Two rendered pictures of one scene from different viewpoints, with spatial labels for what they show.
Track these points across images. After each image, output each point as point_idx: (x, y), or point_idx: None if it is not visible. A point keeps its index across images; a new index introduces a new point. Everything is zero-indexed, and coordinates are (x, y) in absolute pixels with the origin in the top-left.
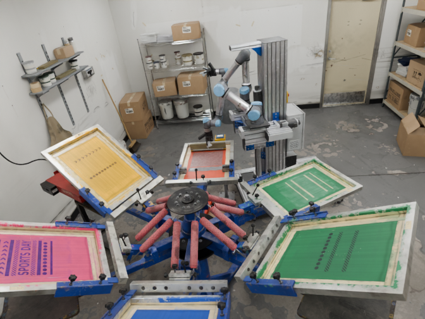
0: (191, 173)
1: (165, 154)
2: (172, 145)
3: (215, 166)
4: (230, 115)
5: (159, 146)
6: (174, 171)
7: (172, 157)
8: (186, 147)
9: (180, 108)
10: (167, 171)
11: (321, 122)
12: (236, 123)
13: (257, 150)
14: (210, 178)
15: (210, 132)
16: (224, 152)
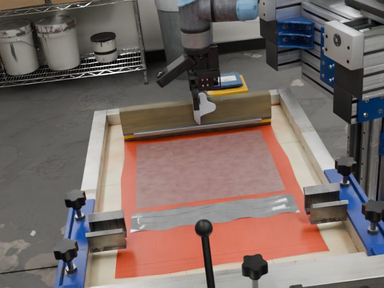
0: (149, 243)
1: (18, 171)
2: (38, 142)
3: (258, 199)
4: (260, 0)
5: (0, 148)
6: (63, 244)
7: (42, 176)
8: (105, 127)
9: (56, 43)
10: (26, 223)
11: None
12: (282, 28)
13: (367, 125)
14: (280, 268)
15: (212, 51)
16: (269, 136)
